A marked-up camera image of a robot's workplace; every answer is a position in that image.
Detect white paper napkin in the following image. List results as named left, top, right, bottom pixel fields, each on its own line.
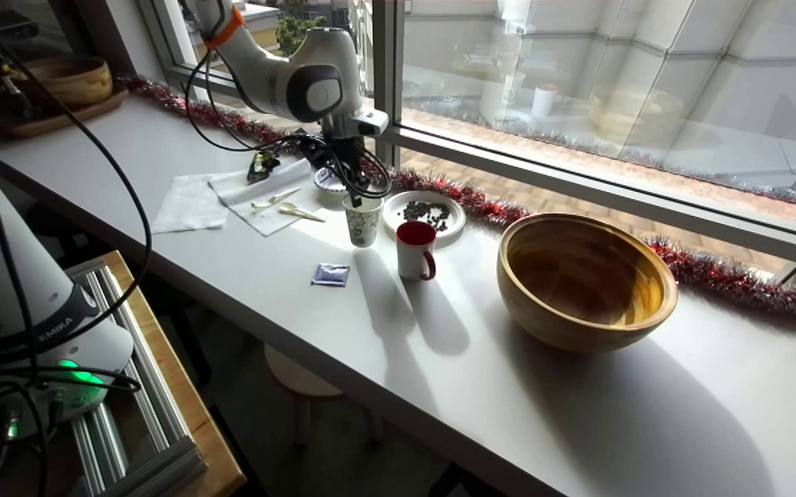
left=206, top=161, right=325, bottom=237

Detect wooden tray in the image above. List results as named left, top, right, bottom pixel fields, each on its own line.
left=0, top=86, right=133, bottom=143

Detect white mug red inside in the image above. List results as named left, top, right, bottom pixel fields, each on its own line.
left=394, top=218, right=440, bottom=285

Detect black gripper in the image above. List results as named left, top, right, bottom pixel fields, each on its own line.
left=321, top=132, right=372, bottom=208

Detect black yellow chip bag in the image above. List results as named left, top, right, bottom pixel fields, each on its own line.
left=246, top=146, right=281, bottom=184

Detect large wooden bowl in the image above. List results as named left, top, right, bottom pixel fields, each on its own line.
left=495, top=211, right=680, bottom=357

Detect blue patterned paper bowl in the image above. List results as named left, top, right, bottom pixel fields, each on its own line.
left=308, top=166, right=353, bottom=211

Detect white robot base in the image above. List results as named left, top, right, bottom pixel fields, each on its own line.
left=0, top=135, right=137, bottom=425

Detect black base cable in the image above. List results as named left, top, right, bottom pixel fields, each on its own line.
left=0, top=0, right=158, bottom=497

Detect small blue packet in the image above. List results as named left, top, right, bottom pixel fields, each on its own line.
left=308, top=260, right=353, bottom=289

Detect white paper sheet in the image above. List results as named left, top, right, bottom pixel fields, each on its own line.
left=148, top=172, right=231, bottom=234

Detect dark food crumbs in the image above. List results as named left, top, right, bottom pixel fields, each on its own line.
left=402, top=200, right=449, bottom=230

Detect round wooden stool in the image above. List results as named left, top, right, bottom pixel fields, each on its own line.
left=260, top=343, right=346, bottom=400

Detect red tinsel garland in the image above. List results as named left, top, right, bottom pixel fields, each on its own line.
left=122, top=74, right=796, bottom=336

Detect white round plate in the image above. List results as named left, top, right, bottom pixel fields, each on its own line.
left=382, top=187, right=467, bottom=244

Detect pale plastic spoon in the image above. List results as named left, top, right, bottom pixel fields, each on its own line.
left=268, top=194, right=329, bottom=226

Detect green print paper cup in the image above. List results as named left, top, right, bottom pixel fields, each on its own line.
left=342, top=191, right=386, bottom=249

